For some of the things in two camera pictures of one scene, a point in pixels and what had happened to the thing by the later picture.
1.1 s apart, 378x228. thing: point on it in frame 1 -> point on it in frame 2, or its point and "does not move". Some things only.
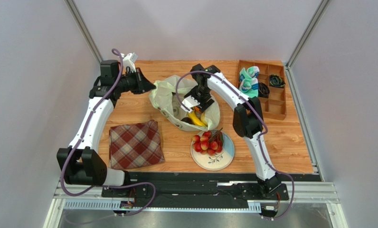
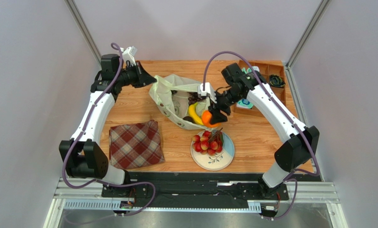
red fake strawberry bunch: (208, 143) does not move
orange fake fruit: (196, 108) -> (206, 118)
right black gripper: (203, 101) -> (224, 100)
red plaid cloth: (136, 145) does not move
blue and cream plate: (211, 163) does not move
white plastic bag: (166, 96) does not move
